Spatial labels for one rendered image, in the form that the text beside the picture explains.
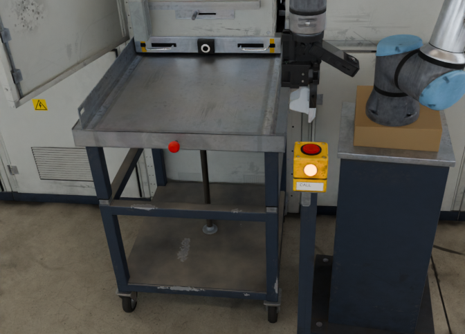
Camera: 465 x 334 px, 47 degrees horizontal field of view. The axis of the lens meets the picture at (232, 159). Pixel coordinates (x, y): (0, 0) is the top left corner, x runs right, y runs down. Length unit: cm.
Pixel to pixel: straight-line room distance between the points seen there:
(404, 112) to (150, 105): 75
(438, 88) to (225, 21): 87
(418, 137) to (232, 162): 102
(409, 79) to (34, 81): 116
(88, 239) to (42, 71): 91
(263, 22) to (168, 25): 35
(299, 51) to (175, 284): 109
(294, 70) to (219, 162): 129
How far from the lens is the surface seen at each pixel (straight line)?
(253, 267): 202
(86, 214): 267
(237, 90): 175
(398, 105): 156
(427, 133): 159
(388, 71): 151
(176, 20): 201
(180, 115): 163
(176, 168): 246
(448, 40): 141
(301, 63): 117
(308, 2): 111
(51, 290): 234
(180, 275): 202
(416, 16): 209
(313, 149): 129
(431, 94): 140
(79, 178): 264
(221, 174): 243
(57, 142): 255
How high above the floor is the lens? 159
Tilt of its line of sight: 33 degrees down
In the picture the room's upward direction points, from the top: 3 degrees counter-clockwise
